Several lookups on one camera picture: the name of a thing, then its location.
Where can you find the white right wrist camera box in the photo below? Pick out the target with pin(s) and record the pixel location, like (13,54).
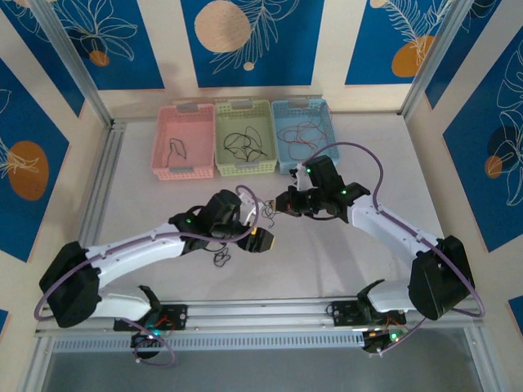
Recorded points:
(301,175)

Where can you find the green plastic basket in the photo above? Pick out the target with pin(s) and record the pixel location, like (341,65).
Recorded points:
(245,114)

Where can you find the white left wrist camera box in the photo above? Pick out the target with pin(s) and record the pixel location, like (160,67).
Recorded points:
(248,206)

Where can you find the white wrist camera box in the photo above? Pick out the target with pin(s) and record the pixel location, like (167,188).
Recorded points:
(301,175)
(248,206)

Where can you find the blue plastic basket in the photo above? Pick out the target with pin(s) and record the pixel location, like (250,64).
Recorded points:
(294,114)

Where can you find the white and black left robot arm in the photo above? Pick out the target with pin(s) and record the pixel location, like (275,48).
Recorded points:
(135,253)

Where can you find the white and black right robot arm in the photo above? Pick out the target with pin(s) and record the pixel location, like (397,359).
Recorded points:
(380,232)

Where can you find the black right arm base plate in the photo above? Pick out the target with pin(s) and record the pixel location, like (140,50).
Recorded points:
(345,312)

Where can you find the aluminium corner post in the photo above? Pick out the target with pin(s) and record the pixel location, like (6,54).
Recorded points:
(69,49)
(433,53)

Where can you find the aluminium mounting rails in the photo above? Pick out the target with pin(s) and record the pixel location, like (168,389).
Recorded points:
(265,312)

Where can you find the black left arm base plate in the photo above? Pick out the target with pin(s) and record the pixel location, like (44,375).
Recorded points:
(175,316)

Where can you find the pink plastic basket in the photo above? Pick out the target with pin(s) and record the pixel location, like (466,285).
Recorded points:
(184,122)

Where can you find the aluminium frame bar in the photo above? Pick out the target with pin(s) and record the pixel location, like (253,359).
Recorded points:
(480,367)
(37,367)

